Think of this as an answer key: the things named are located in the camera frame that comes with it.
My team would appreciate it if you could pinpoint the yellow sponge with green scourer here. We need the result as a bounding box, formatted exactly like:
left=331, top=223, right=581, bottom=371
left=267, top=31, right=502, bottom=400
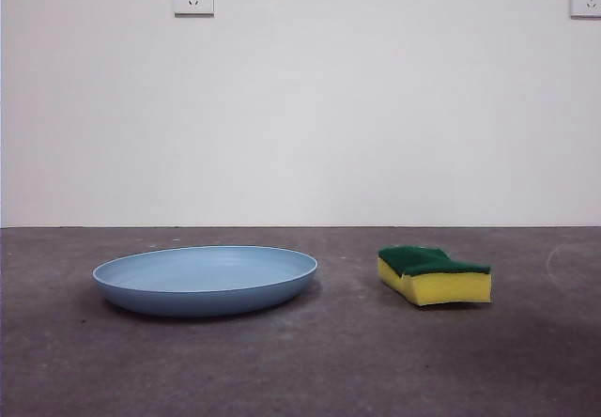
left=378, top=245, right=493, bottom=306

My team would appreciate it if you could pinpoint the blue round plate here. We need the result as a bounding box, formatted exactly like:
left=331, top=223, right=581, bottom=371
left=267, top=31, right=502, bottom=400
left=91, top=244, right=319, bottom=318

